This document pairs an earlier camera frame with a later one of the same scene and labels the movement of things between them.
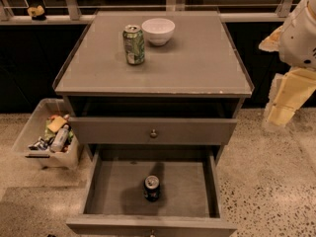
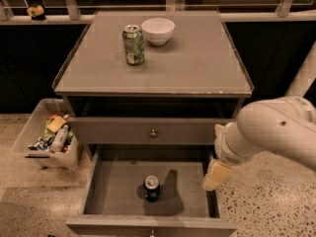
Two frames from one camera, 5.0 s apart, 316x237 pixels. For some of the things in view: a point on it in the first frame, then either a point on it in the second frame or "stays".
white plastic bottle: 58,141 stays
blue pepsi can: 152,188 stays
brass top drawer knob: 153,134 stays
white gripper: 297,41 to 222,148
